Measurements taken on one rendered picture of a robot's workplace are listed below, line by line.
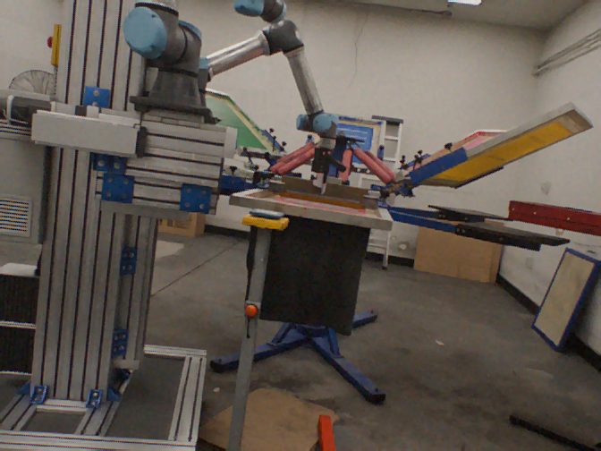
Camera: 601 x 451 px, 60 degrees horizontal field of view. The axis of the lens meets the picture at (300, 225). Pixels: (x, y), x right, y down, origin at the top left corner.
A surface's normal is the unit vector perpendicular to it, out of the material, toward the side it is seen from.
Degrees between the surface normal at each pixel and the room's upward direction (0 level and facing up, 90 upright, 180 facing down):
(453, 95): 90
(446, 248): 78
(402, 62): 90
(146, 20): 98
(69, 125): 90
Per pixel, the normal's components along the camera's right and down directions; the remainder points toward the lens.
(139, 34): -0.33, 0.21
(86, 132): 0.13, 0.15
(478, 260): -0.08, -0.09
